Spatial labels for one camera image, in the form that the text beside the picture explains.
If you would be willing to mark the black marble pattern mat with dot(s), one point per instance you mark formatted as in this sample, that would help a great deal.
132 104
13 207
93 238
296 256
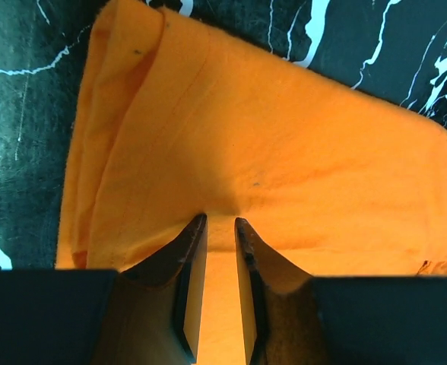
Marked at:
394 50

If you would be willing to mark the orange t shirt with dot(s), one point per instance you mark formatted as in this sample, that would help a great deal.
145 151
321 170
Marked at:
177 118

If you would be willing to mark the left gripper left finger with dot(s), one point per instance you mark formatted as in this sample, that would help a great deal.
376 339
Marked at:
153 315

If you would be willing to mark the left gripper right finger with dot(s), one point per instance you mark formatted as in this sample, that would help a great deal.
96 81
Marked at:
279 314

